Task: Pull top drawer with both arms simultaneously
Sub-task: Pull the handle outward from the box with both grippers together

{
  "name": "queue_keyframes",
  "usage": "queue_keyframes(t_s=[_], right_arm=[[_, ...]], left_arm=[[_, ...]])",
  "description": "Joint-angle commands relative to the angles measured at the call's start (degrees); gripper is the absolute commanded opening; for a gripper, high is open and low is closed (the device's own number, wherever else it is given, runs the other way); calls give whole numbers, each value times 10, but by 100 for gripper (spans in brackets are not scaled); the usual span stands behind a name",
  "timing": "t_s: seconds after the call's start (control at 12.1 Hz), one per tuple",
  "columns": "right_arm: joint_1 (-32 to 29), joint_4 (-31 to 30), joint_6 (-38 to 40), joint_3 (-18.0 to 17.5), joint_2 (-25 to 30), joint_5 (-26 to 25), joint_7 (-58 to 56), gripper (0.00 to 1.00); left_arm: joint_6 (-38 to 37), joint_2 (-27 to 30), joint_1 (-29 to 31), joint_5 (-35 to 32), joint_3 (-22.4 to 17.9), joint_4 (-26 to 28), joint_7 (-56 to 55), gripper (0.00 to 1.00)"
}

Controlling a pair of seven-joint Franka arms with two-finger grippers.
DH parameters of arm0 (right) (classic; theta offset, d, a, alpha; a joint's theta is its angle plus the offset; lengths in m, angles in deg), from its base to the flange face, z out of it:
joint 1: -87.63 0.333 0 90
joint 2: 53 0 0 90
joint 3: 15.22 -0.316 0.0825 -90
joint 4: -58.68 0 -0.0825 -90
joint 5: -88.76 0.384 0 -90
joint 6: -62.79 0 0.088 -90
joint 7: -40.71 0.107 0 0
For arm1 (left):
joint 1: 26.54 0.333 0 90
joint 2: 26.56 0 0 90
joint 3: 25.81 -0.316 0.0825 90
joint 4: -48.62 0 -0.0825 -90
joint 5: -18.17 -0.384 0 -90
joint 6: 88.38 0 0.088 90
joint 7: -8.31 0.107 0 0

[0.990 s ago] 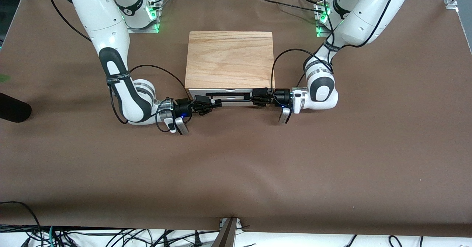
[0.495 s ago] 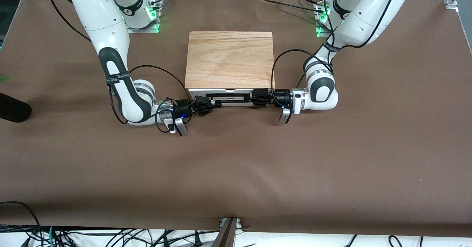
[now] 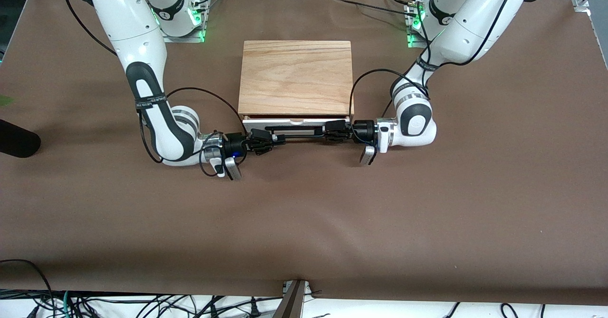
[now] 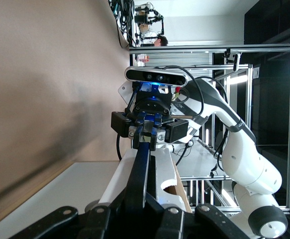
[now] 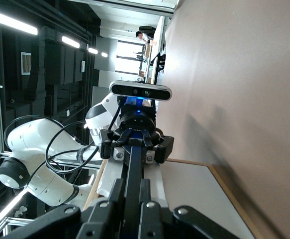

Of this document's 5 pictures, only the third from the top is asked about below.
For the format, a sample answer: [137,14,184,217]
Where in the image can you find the white drawer with black handle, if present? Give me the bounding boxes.
[242,115,352,141]

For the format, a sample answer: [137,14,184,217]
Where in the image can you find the wooden drawer cabinet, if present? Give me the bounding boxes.
[237,40,355,120]

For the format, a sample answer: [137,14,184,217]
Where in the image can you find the brown table cover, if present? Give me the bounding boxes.
[0,0,608,305]

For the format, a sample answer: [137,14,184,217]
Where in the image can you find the black cylinder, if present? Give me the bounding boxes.
[0,120,41,159]

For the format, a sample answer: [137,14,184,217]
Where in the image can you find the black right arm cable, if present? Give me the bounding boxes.
[62,0,245,177]

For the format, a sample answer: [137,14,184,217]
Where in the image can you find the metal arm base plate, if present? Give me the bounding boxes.
[161,24,206,43]
[407,28,429,49]

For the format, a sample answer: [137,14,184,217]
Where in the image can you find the long black table cable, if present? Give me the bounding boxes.
[338,0,415,19]

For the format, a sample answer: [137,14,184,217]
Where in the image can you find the white metal bracket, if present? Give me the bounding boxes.
[283,280,312,296]

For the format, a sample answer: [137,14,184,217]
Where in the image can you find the grey camera mount pole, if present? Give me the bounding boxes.
[273,280,306,318]

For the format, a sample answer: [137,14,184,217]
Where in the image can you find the tangled black floor cables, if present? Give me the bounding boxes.
[0,290,285,318]

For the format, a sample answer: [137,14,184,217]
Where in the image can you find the looped black floor cable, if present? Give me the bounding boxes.
[0,259,54,304]

